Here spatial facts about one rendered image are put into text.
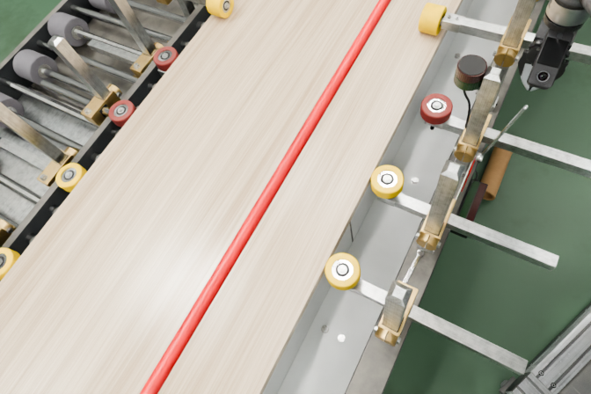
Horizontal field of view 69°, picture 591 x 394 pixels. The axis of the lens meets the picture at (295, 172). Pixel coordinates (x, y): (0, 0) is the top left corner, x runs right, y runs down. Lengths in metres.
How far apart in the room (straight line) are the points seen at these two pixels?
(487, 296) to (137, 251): 1.37
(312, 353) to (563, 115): 1.69
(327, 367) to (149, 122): 0.85
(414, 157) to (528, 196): 0.84
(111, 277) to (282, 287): 0.43
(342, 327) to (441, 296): 0.75
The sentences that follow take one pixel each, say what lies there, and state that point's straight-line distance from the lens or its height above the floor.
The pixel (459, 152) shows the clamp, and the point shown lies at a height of 0.86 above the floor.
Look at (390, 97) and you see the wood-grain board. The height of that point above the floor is 0.90.
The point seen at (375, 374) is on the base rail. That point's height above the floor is 0.70.
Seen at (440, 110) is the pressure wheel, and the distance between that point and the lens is 1.19.
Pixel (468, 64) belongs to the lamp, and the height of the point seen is 1.13.
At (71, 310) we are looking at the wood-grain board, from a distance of 1.21.
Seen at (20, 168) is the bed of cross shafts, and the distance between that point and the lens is 1.79.
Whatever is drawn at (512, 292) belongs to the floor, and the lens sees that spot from 1.99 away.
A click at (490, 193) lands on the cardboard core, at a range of 2.04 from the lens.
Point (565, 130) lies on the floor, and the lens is 2.38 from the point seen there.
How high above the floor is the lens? 1.87
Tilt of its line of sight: 61 degrees down
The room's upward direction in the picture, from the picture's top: 19 degrees counter-clockwise
